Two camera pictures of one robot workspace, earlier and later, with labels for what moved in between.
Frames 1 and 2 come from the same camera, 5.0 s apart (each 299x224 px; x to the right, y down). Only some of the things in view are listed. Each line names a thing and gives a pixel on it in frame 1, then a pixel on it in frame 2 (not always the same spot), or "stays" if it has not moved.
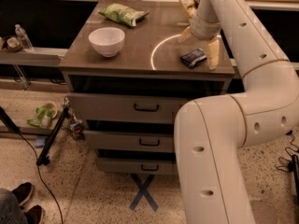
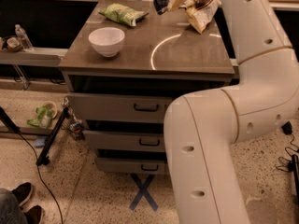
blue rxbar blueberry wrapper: (193, 58) → (162, 2)
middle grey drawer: (130, 141) stays
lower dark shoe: (35, 215) stays
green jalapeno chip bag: (123, 14) stays
